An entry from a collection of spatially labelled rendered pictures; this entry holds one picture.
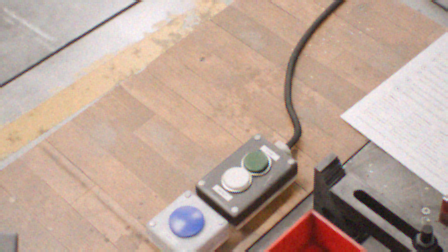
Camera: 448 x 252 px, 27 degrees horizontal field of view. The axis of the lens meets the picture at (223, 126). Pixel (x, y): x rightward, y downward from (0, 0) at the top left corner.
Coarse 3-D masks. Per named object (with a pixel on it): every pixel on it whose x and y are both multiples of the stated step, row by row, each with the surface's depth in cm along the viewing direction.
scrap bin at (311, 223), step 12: (312, 216) 101; (300, 228) 101; (312, 228) 103; (324, 228) 101; (336, 228) 99; (276, 240) 99; (288, 240) 100; (300, 240) 103; (312, 240) 105; (324, 240) 103; (336, 240) 100; (348, 240) 98
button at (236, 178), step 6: (234, 168) 108; (240, 168) 108; (228, 174) 107; (234, 174) 107; (240, 174) 107; (246, 174) 107; (228, 180) 107; (234, 180) 107; (240, 180) 107; (246, 180) 107; (228, 186) 107; (234, 186) 106; (240, 186) 106
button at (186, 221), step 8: (176, 208) 105; (184, 208) 105; (192, 208) 105; (176, 216) 104; (184, 216) 104; (192, 216) 104; (200, 216) 104; (168, 224) 104; (176, 224) 104; (184, 224) 103; (192, 224) 103; (200, 224) 104; (176, 232) 103; (184, 232) 103; (192, 232) 103
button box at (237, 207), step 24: (336, 0) 129; (312, 24) 126; (288, 72) 121; (288, 96) 118; (264, 144) 111; (288, 144) 112; (216, 168) 109; (288, 168) 109; (216, 192) 107; (240, 192) 107; (264, 192) 107; (240, 216) 105
